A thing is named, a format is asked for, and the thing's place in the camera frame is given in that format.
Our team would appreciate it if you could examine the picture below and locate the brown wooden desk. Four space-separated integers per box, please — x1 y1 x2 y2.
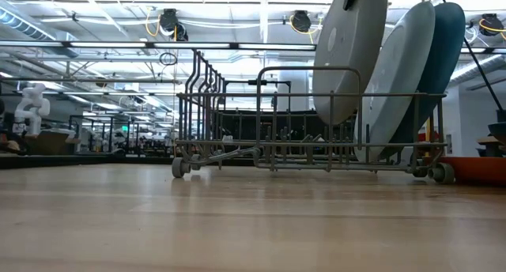
23 130 76 155

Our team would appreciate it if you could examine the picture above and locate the grey wire dish rack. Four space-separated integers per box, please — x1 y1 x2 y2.
171 50 455 185

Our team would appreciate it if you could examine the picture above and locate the black panel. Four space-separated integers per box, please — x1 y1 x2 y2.
213 108 357 154

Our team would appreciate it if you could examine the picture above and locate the long ceiling light fixture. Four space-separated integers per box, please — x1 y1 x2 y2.
0 40 317 51

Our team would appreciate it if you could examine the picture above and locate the black diagonal strut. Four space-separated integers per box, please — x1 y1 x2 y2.
434 0 506 123

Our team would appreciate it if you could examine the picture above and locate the person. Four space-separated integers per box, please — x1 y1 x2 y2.
0 97 25 155

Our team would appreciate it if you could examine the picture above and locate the light wooden table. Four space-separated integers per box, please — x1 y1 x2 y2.
476 135 506 158

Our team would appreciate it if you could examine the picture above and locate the black aluminium table frame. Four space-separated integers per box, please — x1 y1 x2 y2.
0 153 254 170

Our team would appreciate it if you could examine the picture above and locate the red equipment case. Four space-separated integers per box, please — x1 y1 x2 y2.
417 131 440 143

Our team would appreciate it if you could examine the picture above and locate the light blue plate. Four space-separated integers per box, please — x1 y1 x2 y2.
353 1 436 164

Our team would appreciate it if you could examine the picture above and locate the grey ribbed air duct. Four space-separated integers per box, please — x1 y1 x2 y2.
450 54 506 85
0 0 80 59

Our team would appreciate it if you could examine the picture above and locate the orange plate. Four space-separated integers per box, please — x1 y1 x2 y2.
421 156 506 187

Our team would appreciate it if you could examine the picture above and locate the black ceiling cable reel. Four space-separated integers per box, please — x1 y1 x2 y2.
289 9 322 34
159 8 189 43
478 13 506 38

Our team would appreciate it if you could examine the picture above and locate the dark blue plate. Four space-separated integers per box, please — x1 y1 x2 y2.
379 2 466 161

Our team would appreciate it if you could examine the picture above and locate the white building column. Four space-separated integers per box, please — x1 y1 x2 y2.
276 64 317 113

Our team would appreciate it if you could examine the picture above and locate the grey plate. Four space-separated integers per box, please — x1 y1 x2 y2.
312 0 389 126

